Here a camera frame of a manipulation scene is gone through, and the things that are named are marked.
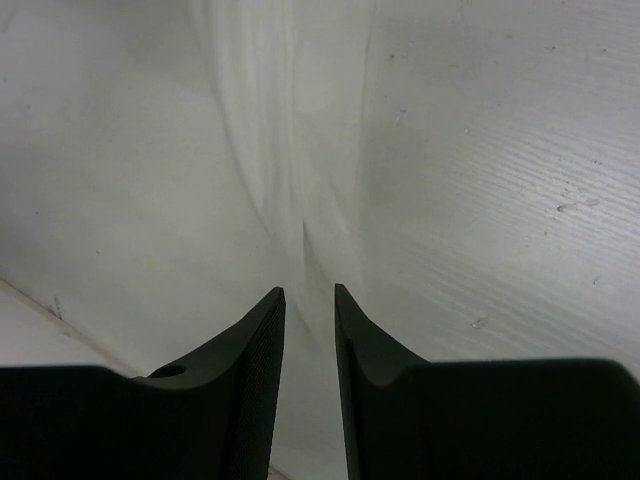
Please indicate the white tank top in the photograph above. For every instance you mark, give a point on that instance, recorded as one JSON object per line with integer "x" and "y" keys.
{"x": 166, "y": 163}

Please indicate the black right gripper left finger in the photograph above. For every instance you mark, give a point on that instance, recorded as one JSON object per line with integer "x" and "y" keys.
{"x": 209, "y": 414}

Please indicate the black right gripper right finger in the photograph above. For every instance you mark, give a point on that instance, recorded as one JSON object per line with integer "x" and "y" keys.
{"x": 408, "y": 418}

